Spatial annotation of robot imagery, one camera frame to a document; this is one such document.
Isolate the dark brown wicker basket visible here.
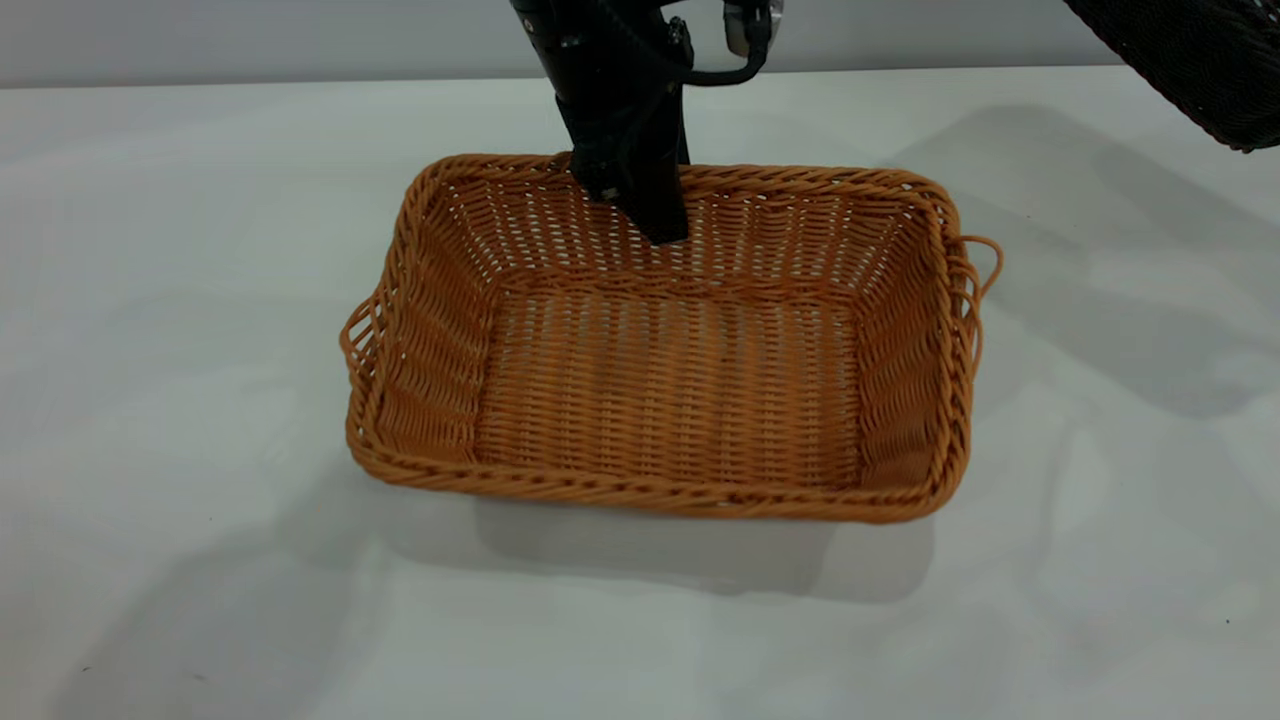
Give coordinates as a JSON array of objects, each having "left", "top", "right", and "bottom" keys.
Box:
[{"left": 1064, "top": 0, "right": 1280, "bottom": 154}]

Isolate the orange wicker basket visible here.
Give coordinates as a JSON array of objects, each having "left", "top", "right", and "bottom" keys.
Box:
[{"left": 340, "top": 152, "right": 1004, "bottom": 525}]

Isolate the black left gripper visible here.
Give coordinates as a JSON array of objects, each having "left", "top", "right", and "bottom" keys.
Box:
[{"left": 509, "top": 0, "right": 696, "bottom": 247}]

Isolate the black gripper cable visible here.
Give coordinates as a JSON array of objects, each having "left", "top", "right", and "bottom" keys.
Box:
[{"left": 650, "top": 0, "right": 777, "bottom": 88}]

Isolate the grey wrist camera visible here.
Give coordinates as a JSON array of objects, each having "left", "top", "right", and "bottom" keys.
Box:
[{"left": 722, "top": 0, "right": 784, "bottom": 58}]

